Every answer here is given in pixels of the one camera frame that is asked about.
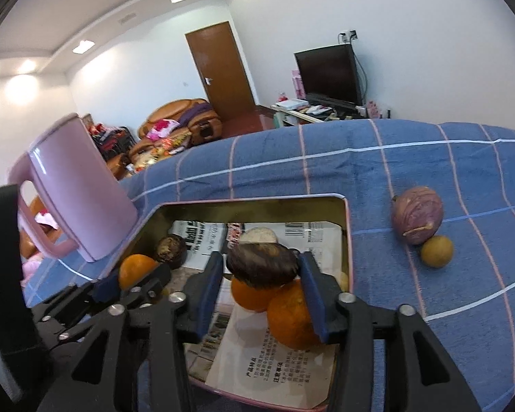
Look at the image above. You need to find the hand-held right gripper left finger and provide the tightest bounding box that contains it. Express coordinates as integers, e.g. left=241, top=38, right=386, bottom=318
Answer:
left=36, top=251, right=225, bottom=412

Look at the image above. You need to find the blue plaid blanket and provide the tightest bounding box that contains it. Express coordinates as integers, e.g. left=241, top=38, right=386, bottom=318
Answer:
left=21, top=118, right=515, bottom=412

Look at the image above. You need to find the brown leather sofa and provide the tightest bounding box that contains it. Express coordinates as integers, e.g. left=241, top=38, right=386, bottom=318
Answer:
left=19, top=195, right=63, bottom=258
left=124, top=99, right=224, bottom=172

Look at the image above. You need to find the white television stand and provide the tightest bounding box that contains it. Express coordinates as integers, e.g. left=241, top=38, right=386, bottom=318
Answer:
left=270, top=98, right=370, bottom=127

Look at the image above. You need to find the purple cloth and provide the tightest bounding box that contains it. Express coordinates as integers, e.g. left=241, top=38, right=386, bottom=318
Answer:
left=178, top=102, right=211, bottom=127

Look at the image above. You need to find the black television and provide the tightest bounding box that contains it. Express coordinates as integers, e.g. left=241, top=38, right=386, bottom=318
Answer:
left=294, top=44, right=365, bottom=108

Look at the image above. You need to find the brown wooden door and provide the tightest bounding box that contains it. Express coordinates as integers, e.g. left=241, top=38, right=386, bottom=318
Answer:
left=184, top=21, right=258, bottom=127

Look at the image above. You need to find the pink cloth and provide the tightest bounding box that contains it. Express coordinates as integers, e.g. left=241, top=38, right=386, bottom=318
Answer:
left=152, top=119, right=181, bottom=140

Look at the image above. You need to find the small yellow longan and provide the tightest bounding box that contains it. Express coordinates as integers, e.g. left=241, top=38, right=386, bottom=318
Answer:
left=421, top=235, right=454, bottom=269

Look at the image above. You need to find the black power cable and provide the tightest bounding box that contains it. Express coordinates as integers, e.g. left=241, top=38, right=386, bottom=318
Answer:
left=352, top=43, right=368, bottom=104

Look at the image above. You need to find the black storage rack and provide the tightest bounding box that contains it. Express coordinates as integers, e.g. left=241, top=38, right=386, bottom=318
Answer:
left=83, top=114, right=138, bottom=164

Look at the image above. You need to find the orange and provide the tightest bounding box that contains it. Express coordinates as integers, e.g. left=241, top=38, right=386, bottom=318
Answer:
left=231, top=278, right=282, bottom=313
left=267, top=279, right=322, bottom=350
left=118, top=254, right=160, bottom=290

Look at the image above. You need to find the pink cartoon-print cup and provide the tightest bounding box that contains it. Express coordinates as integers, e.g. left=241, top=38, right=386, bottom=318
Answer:
left=7, top=112, right=139, bottom=263

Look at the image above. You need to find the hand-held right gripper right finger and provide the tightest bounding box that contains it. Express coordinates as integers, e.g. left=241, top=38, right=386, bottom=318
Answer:
left=298, top=251, right=481, bottom=412

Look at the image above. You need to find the dark brown mangosteen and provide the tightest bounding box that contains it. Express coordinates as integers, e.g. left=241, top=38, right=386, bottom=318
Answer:
left=155, top=234, right=187, bottom=269

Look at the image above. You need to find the gold tin box pink rim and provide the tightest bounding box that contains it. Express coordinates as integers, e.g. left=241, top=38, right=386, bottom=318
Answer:
left=96, top=193, right=353, bottom=411

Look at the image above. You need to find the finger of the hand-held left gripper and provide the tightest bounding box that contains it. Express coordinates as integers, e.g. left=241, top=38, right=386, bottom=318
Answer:
left=43, top=261, right=173, bottom=346
left=28, top=272, right=121, bottom=322

